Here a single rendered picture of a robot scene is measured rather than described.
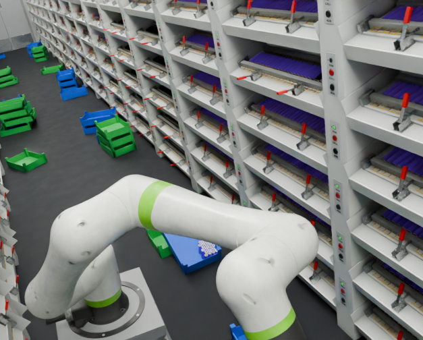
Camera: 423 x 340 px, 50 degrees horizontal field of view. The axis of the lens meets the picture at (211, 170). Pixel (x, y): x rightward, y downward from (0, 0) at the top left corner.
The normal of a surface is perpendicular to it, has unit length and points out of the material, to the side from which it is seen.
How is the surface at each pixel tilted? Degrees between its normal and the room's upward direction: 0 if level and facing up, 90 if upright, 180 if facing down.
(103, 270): 92
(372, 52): 107
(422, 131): 17
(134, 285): 5
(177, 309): 0
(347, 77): 90
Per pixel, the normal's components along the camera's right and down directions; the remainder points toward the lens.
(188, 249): -0.01, -0.71
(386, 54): -0.79, 0.58
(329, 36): -0.89, 0.33
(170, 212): -0.54, -0.08
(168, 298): -0.17, -0.88
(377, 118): -0.43, -0.74
